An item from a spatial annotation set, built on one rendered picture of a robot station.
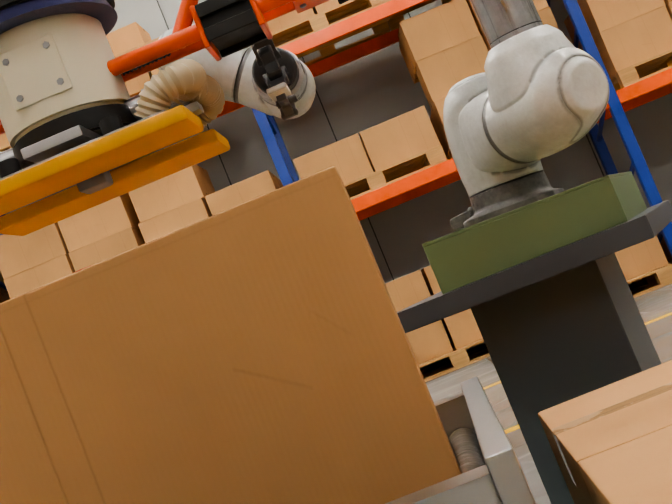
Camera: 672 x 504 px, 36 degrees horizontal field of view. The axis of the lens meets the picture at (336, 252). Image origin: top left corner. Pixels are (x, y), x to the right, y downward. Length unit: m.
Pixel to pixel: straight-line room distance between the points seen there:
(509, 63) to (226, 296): 0.83
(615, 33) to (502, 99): 7.02
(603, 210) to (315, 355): 0.78
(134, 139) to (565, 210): 0.85
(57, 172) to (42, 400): 0.27
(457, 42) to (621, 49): 1.34
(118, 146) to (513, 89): 0.81
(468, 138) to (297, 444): 0.93
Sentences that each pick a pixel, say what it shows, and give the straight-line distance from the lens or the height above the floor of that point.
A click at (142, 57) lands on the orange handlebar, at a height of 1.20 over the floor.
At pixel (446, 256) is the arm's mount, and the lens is 1.87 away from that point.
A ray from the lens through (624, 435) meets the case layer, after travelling 1.20.
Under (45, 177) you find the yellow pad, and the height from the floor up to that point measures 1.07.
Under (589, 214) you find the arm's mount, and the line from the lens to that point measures 1.81.
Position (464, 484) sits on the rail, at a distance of 1.01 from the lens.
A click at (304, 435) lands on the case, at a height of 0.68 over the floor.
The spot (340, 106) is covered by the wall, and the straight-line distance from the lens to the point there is 9.88.
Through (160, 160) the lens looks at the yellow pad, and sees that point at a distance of 1.43.
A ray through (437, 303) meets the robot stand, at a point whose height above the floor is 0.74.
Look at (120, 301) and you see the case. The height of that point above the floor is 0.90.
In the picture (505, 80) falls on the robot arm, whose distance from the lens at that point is 1.83.
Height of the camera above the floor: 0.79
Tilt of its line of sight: 3 degrees up
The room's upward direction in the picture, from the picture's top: 22 degrees counter-clockwise
